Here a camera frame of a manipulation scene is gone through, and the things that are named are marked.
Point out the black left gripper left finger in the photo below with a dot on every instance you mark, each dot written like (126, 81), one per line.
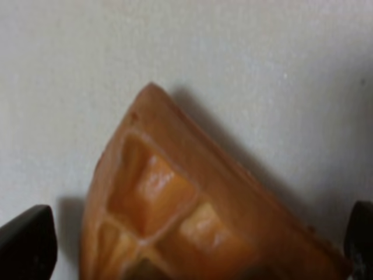
(29, 245)

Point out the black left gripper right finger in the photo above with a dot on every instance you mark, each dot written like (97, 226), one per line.
(358, 240)

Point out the orange toy waffle wedge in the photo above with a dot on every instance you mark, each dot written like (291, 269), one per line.
(166, 202)

